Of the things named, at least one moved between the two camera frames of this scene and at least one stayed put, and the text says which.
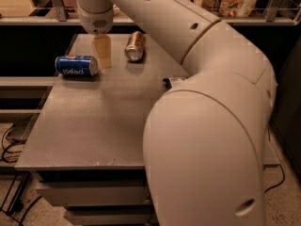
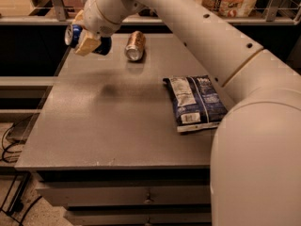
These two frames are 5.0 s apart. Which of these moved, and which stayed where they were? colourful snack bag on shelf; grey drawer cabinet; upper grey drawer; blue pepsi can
Moved: blue pepsi can
Stayed: upper grey drawer; colourful snack bag on shelf; grey drawer cabinet
